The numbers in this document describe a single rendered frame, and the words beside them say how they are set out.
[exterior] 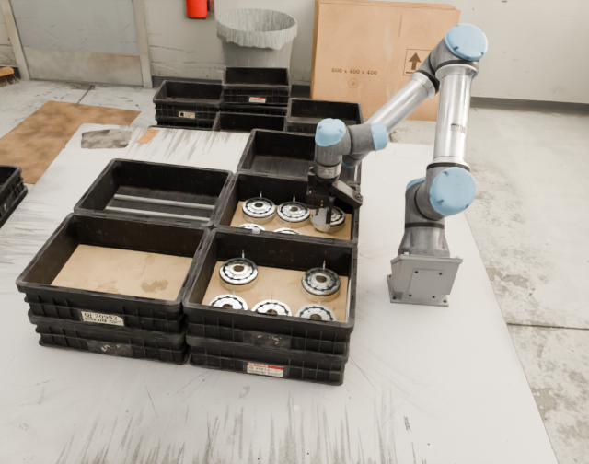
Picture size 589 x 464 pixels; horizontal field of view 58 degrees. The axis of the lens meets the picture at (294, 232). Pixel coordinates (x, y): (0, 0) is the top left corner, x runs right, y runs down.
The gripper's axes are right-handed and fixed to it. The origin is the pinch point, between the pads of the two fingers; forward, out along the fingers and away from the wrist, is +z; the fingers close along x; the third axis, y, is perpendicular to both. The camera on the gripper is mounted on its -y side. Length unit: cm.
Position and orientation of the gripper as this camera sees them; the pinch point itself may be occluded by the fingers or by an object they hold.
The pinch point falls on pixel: (329, 223)
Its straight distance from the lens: 161.7
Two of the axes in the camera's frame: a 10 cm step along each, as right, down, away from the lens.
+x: -1.2, 7.1, -6.9
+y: -9.9, -1.0, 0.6
